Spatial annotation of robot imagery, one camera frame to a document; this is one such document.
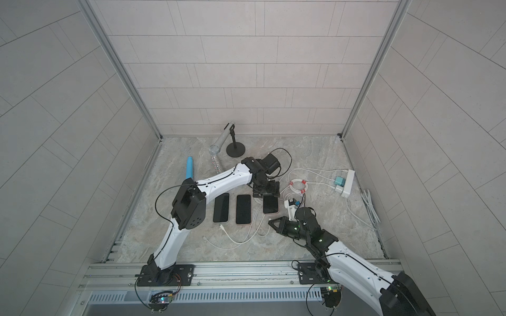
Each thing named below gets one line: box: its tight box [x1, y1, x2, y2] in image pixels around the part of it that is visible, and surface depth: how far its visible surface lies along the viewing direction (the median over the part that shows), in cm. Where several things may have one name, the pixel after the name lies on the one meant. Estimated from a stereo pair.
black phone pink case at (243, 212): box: [235, 194, 252, 225], surface depth 89 cm
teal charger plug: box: [334, 176, 346, 187], surface depth 97 cm
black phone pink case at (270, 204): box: [262, 194, 279, 214], surface depth 84 cm
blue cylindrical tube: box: [185, 156, 194, 180], surface depth 103 cm
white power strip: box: [341, 169, 356, 199], surface depth 93 cm
